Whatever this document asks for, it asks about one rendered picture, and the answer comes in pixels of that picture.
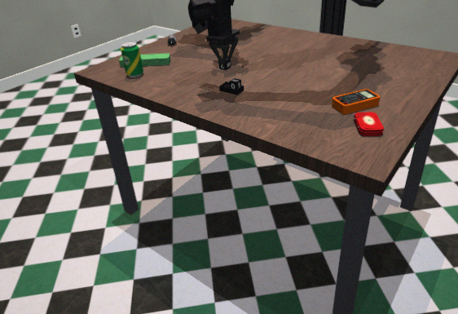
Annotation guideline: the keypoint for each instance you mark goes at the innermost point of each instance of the green soda can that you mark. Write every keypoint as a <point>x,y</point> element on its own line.
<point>132,59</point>

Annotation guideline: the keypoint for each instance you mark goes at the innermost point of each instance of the orange multimeter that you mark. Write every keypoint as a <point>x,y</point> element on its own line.
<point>355,101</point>

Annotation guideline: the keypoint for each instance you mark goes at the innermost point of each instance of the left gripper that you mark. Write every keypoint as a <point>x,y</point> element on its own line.
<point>226,35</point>

